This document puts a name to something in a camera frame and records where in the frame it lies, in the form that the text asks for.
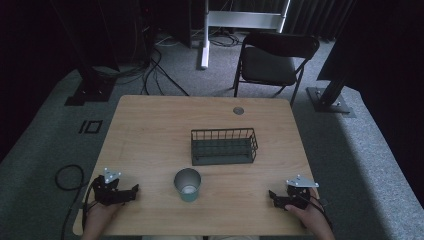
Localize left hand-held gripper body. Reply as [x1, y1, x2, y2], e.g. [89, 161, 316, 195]
[89, 167, 133, 206]

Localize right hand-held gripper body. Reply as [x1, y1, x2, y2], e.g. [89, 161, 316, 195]
[281, 174, 320, 211]

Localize person's left hand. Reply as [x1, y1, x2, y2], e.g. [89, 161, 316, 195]
[84, 200, 124, 234]

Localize person's right hand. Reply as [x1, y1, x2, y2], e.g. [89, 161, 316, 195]
[284, 188, 326, 236]

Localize teal cup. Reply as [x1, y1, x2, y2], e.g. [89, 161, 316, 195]
[173, 167, 203, 203]

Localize black folding chair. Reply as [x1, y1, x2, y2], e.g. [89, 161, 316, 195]
[232, 31, 321, 108]

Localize dark curtain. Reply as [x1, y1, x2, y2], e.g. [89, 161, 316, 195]
[286, 0, 424, 208]

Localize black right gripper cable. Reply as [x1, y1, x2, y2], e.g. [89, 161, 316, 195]
[299, 191, 334, 232]

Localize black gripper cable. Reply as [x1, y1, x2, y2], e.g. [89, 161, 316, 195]
[54, 163, 96, 240]
[299, 191, 334, 232]

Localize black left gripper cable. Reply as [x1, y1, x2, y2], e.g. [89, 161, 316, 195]
[54, 163, 96, 240]

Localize black wire basket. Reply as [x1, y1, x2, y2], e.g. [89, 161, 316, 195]
[190, 127, 260, 167]

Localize black stand with base plate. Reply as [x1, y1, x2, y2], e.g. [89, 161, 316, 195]
[49, 0, 117, 107]
[305, 64, 357, 119]

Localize black floor cables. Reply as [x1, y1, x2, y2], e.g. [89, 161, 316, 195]
[114, 19, 191, 98]

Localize white metal desk frame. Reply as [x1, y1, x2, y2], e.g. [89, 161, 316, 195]
[199, 0, 292, 71]

